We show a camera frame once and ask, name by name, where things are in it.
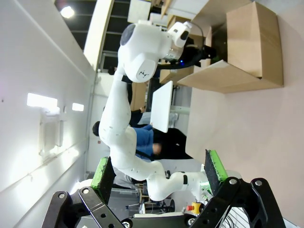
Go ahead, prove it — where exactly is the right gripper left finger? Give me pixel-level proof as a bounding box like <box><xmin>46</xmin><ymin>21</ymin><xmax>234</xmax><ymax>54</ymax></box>
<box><xmin>35</xmin><ymin>155</ymin><xmax>131</xmax><ymax>228</ymax></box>

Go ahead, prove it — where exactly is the round ceiling light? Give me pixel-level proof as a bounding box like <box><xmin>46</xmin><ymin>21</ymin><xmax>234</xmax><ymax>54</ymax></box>
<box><xmin>60</xmin><ymin>5</ymin><xmax>75</xmax><ymax>19</ymax></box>

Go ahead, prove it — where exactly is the white ceiling air conditioner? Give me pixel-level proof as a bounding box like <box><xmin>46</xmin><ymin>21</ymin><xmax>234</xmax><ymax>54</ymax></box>
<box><xmin>39</xmin><ymin>108</ymin><xmax>67</xmax><ymax>155</ymax></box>

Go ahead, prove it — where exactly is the person in blue top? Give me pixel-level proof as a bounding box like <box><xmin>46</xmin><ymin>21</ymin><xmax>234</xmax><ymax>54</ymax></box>
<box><xmin>92</xmin><ymin>120</ymin><xmax>193</xmax><ymax>160</ymax></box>

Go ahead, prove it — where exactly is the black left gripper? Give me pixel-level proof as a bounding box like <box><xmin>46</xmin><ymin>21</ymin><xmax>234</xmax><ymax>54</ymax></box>
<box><xmin>182</xmin><ymin>39</ymin><xmax>214</xmax><ymax>68</ymax></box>

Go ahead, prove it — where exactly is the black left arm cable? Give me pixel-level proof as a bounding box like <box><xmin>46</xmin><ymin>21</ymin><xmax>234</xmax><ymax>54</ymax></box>
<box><xmin>155</xmin><ymin>22</ymin><xmax>206</xmax><ymax>71</ymax></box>

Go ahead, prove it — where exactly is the brown background carton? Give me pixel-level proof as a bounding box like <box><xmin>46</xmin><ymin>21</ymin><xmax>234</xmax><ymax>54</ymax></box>
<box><xmin>159</xmin><ymin>66</ymin><xmax>194</xmax><ymax>84</ymax></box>

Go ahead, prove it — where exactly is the brown cardboard shipping box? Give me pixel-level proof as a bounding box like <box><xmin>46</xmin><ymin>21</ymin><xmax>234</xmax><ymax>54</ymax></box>
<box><xmin>177</xmin><ymin>1</ymin><xmax>285</xmax><ymax>94</ymax></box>

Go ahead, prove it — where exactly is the white desk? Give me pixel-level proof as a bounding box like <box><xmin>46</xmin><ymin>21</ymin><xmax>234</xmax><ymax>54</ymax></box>
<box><xmin>150</xmin><ymin>80</ymin><xmax>192</xmax><ymax>134</ymax></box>

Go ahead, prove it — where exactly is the red yellow emergency stop button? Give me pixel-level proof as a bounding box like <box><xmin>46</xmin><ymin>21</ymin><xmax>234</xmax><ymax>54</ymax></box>
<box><xmin>186</xmin><ymin>201</ymin><xmax>203</xmax><ymax>212</ymax></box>

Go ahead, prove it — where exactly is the small rectangular ceiling light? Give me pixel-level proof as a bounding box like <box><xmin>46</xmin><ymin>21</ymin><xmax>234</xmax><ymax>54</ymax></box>
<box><xmin>71</xmin><ymin>102</ymin><xmax>85</xmax><ymax>112</ymax></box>

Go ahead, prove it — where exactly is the large rectangular ceiling light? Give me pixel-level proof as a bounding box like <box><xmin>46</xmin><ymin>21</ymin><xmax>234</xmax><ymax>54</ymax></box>
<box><xmin>27</xmin><ymin>92</ymin><xmax>58</xmax><ymax>108</ymax></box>

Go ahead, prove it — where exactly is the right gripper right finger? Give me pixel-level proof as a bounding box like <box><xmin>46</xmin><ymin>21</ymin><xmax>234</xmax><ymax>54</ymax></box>
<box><xmin>190</xmin><ymin>149</ymin><xmax>286</xmax><ymax>228</ymax></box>

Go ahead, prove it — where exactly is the person in black top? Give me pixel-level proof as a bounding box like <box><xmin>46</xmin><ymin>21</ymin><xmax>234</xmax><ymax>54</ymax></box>
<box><xmin>129</xmin><ymin>108</ymin><xmax>146</xmax><ymax>126</ymax></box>

